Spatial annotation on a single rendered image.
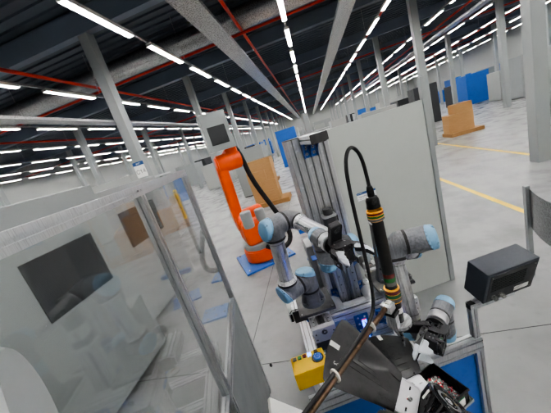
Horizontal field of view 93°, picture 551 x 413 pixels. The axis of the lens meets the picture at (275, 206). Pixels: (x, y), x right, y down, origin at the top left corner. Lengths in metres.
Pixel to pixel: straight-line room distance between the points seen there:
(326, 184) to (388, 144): 1.26
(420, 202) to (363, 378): 2.37
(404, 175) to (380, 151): 0.37
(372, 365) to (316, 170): 1.08
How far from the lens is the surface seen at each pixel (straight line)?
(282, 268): 1.49
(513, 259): 1.62
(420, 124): 2.99
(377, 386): 0.96
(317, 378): 1.41
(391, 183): 2.87
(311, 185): 1.66
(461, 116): 13.28
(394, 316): 0.85
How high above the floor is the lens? 2.06
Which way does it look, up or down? 14 degrees down
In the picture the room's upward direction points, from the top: 18 degrees counter-clockwise
